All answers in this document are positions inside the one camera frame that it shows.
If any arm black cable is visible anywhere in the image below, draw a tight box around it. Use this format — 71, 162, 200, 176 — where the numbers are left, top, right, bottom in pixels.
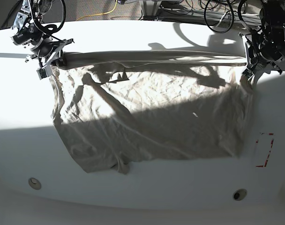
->
203, 0, 263, 33
27, 0, 67, 38

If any beige t-shirt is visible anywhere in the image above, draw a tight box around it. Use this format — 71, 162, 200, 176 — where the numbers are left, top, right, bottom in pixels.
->
50, 58, 254, 174

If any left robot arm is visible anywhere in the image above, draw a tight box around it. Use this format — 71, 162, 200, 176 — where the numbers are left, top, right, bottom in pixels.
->
238, 0, 285, 80

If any left round table grommet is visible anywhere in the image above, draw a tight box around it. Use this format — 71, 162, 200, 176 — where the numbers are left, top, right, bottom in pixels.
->
28, 178, 42, 190

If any aluminium frame with cables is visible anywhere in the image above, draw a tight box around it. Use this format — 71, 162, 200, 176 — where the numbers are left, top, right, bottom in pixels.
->
139, 0, 262, 34

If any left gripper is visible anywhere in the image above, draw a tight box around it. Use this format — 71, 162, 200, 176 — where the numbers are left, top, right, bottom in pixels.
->
239, 32, 285, 75

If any yellow cable on floor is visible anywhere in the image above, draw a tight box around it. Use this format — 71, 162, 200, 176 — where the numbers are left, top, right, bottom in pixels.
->
76, 0, 117, 22

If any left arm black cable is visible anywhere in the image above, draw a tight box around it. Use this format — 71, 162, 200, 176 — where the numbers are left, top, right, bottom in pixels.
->
203, 0, 263, 33

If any red tape rectangle marking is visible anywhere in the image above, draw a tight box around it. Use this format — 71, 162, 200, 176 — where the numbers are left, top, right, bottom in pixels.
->
254, 133, 274, 168

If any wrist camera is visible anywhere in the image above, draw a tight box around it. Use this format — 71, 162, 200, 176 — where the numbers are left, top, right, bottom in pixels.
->
242, 68, 255, 81
37, 67, 53, 80

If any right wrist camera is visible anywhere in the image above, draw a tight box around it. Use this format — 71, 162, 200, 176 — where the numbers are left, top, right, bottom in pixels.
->
37, 67, 53, 80

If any right round table grommet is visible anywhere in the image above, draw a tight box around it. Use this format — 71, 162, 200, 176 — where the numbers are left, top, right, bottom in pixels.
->
232, 189, 248, 201

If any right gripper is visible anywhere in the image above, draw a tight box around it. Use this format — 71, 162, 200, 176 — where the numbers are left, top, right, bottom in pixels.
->
25, 38, 74, 68

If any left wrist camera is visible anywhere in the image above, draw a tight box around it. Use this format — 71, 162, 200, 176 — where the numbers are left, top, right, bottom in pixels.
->
242, 68, 255, 81

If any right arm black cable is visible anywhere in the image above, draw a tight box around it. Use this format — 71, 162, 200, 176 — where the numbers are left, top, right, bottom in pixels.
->
27, 0, 67, 38

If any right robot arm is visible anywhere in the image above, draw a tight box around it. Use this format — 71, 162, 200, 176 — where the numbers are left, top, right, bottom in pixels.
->
11, 0, 74, 70

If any round table grommet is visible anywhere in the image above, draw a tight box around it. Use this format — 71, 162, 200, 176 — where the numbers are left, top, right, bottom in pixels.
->
232, 189, 248, 201
28, 178, 42, 190

